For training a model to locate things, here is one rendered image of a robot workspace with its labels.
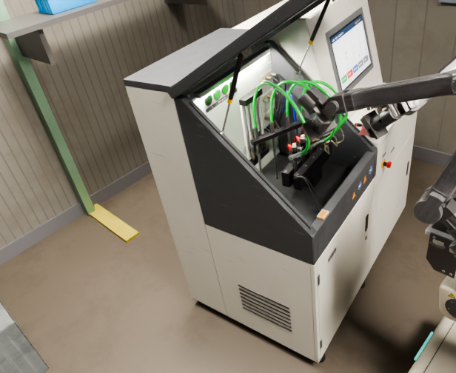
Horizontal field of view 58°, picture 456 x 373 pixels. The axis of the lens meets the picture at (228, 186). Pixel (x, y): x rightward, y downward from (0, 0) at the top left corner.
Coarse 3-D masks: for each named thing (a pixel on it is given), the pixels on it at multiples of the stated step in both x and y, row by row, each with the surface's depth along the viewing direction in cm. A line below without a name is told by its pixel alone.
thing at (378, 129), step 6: (366, 114) 154; (372, 114) 155; (378, 114) 150; (366, 120) 153; (372, 120) 152; (378, 120) 149; (372, 126) 152; (378, 126) 150; (384, 126) 149; (372, 132) 154; (378, 132) 153; (384, 132) 154
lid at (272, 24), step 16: (288, 0) 108; (304, 0) 105; (320, 0) 169; (272, 16) 113; (288, 16) 110; (256, 32) 119; (272, 32) 173; (224, 48) 130; (240, 48) 126; (208, 64) 137; (224, 64) 151; (192, 80) 145; (176, 96) 156
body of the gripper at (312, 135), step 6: (312, 120) 137; (306, 126) 139; (312, 126) 137; (330, 126) 139; (336, 126) 139; (306, 132) 139; (312, 132) 138; (318, 132) 138; (324, 132) 138; (312, 138) 138
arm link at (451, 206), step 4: (424, 192) 122; (428, 192) 119; (424, 196) 118; (428, 196) 117; (452, 200) 117; (444, 204) 116; (448, 204) 115; (452, 204) 116; (444, 208) 115; (448, 208) 114; (452, 208) 115; (444, 212) 115; (448, 212) 114; (452, 212) 114; (444, 216) 116; (448, 216) 115; (440, 220) 117; (444, 220) 116
